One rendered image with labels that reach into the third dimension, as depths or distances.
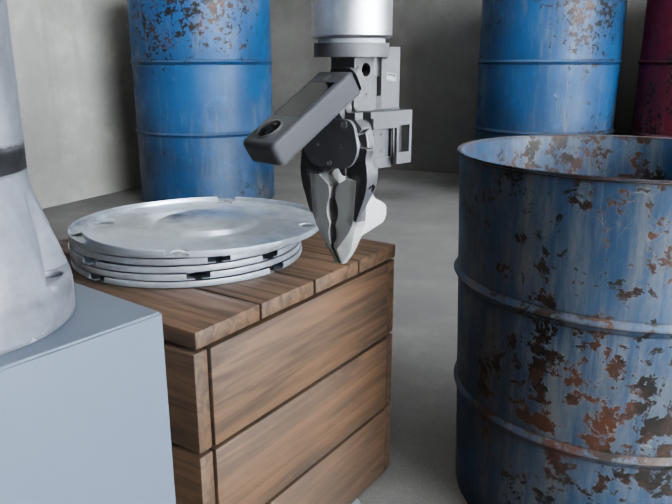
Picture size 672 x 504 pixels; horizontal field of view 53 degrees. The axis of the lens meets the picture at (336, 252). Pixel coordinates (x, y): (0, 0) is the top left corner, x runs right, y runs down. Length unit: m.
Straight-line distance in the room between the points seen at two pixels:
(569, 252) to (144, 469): 0.49
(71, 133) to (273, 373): 2.46
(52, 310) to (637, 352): 0.59
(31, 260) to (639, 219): 0.56
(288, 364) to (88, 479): 0.39
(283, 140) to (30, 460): 0.33
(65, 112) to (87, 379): 2.73
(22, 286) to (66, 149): 2.73
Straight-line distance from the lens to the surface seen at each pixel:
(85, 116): 3.17
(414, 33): 3.75
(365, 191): 0.63
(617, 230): 0.75
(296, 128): 0.60
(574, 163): 1.13
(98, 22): 3.25
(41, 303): 0.39
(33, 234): 0.40
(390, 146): 0.68
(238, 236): 0.80
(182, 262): 0.76
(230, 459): 0.74
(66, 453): 0.41
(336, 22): 0.63
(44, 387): 0.38
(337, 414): 0.89
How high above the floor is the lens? 0.59
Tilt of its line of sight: 16 degrees down
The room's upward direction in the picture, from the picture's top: straight up
